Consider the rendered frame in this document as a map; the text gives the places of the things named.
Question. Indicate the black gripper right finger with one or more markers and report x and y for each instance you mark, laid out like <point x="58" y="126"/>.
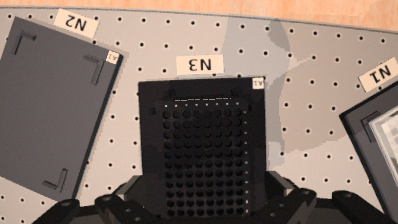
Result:
<point x="294" y="205"/>

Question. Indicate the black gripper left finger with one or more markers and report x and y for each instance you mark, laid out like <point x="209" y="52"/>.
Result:
<point x="123" y="206"/>

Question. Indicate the white label with black text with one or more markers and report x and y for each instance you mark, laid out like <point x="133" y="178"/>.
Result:
<point x="211" y="64"/>
<point x="76" y="23"/>
<point x="379" y="74"/>

